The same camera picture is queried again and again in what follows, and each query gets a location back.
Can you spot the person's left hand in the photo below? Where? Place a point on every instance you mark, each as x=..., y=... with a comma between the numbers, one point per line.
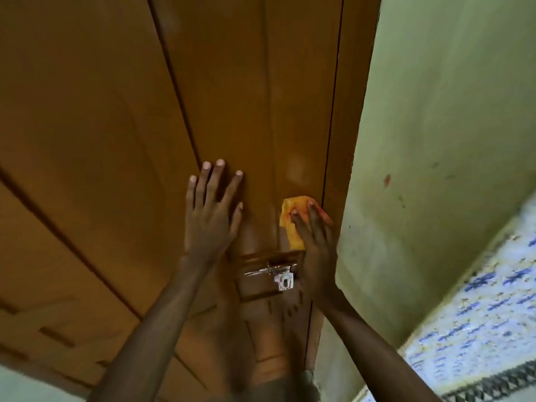
x=209, y=230

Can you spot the person's right hand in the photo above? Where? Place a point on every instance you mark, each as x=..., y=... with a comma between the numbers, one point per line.
x=318, y=259

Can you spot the person's right fingers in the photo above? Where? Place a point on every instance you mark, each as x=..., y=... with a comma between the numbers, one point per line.
x=312, y=221

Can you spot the person's left thumb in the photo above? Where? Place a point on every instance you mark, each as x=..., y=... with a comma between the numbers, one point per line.
x=239, y=217

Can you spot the person's left little finger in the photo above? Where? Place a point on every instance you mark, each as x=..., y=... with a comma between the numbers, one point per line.
x=191, y=192

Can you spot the person's left middle finger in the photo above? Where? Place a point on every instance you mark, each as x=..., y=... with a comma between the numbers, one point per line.
x=217, y=179

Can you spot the orange cleaning cloth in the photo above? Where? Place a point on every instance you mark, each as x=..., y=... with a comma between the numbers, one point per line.
x=289, y=223

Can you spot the person's right forearm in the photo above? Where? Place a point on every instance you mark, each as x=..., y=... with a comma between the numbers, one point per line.
x=360, y=343

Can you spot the person's left forearm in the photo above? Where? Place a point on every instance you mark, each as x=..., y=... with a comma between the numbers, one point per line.
x=167, y=330

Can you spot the silver metal door latch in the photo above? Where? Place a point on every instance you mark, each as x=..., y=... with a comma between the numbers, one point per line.
x=278, y=276

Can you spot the brown wooden door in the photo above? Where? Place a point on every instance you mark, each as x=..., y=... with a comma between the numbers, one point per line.
x=125, y=142

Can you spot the brown wooden door frame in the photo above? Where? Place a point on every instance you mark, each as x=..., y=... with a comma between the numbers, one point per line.
x=347, y=121

